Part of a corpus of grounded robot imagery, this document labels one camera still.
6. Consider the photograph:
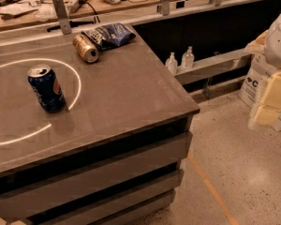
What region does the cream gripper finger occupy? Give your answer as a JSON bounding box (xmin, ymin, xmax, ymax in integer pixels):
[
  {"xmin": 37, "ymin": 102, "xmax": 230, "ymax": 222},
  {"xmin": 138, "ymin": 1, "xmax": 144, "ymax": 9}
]
[
  {"xmin": 252, "ymin": 106, "xmax": 280, "ymax": 126},
  {"xmin": 261, "ymin": 71, "xmax": 281, "ymax": 111}
]

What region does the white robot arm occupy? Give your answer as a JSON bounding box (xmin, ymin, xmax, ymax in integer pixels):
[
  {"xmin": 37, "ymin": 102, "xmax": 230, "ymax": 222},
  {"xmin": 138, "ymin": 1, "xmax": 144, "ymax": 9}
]
[{"xmin": 251, "ymin": 13, "xmax": 281, "ymax": 126}]

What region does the gold soda can lying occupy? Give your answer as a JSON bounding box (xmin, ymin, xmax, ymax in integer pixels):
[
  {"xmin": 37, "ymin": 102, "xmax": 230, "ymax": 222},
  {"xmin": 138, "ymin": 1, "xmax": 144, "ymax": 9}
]
[{"xmin": 72, "ymin": 34, "xmax": 98, "ymax": 63}]

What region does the blue pepsi can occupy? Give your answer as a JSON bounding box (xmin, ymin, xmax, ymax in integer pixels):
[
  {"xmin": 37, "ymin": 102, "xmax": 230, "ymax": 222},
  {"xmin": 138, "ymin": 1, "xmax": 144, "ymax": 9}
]
[{"xmin": 27, "ymin": 64, "xmax": 66, "ymax": 113}]

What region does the cardboard corovan box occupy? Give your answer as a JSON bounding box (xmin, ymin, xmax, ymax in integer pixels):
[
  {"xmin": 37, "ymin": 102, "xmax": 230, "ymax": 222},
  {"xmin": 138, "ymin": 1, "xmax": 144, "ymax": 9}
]
[{"xmin": 239, "ymin": 31, "xmax": 281, "ymax": 131}]

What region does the clear bottle right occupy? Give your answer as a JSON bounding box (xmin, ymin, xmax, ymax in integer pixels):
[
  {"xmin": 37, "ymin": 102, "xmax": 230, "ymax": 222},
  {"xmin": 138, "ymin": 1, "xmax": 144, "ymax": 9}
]
[{"xmin": 181, "ymin": 46, "xmax": 194, "ymax": 68}]

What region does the clear bottle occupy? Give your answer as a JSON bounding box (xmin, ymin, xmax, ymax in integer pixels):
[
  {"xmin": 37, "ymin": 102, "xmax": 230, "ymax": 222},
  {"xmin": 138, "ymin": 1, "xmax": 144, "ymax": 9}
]
[
  {"xmin": 165, "ymin": 52, "xmax": 178, "ymax": 75},
  {"xmin": 181, "ymin": 46, "xmax": 194, "ymax": 68}
]

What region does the clear bottle left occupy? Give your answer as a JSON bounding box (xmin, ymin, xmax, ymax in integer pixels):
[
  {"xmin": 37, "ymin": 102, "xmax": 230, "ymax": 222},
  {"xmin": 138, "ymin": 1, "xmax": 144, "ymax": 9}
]
[{"xmin": 165, "ymin": 52, "xmax": 178, "ymax": 75}]

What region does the grey drawer cabinet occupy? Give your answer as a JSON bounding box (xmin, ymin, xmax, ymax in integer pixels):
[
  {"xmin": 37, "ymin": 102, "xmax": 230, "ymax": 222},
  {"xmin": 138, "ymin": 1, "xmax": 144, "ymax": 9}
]
[{"xmin": 0, "ymin": 117, "xmax": 191, "ymax": 225}]

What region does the blue chip bag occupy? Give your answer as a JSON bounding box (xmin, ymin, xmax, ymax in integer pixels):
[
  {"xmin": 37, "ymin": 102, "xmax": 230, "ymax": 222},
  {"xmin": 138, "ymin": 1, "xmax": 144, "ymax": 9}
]
[{"xmin": 82, "ymin": 22, "xmax": 136, "ymax": 51}]

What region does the grey power strip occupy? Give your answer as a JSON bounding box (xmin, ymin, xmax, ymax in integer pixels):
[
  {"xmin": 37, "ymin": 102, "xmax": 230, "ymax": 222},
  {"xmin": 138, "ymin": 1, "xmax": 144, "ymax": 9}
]
[{"xmin": 67, "ymin": 0, "xmax": 88, "ymax": 13}]

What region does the clear plastic bag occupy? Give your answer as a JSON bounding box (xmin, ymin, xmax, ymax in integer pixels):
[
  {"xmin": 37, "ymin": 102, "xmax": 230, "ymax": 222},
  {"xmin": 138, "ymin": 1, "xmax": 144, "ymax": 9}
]
[{"xmin": 36, "ymin": 4, "xmax": 56, "ymax": 22}]

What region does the white paper sheet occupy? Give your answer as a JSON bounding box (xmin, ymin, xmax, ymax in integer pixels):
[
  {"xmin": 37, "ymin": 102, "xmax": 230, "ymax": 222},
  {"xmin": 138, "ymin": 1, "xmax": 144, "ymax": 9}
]
[{"xmin": 0, "ymin": 3, "xmax": 38, "ymax": 15}]

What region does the metal bracket post left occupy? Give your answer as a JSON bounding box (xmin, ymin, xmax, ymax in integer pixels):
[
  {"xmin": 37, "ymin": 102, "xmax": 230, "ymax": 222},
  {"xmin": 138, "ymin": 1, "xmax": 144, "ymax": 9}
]
[{"xmin": 52, "ymin": 0, "xmax": 72, "ymax": 35}]

